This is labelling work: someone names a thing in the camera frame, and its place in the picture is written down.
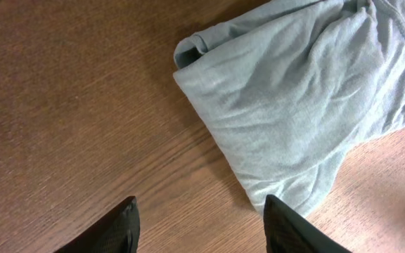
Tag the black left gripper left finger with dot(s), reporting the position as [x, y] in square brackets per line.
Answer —
[116, 232]

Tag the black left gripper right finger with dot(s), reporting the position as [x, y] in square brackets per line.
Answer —
[288, 232]

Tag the light blue t-shirt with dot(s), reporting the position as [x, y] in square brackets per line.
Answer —
[289, 88]

